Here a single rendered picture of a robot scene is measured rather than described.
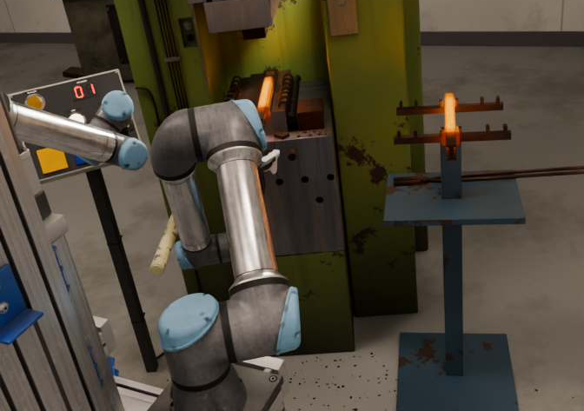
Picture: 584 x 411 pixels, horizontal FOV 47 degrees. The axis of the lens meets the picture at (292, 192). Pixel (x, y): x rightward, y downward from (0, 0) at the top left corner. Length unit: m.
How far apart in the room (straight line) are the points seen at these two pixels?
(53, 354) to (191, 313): 0.24
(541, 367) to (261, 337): 1.56
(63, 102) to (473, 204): 1.28
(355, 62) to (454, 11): 3.71
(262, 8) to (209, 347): 1.18
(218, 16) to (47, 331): 1.24
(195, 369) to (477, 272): 1.97
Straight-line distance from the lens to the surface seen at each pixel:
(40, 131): 1.50
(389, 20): 2.26
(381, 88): 2.33
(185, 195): 1.52
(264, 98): 2.29
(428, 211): 2.04
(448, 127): 1.91
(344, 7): 2.22
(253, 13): 2.11
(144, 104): 2.42
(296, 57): 2.64
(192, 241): 1.64
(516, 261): 3.13
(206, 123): 1.39
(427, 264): 3.10
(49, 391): 1.22
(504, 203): 2.08
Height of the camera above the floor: 1.79
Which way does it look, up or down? 28 degrees down
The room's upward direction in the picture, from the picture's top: 8 degrees counter-clockwise
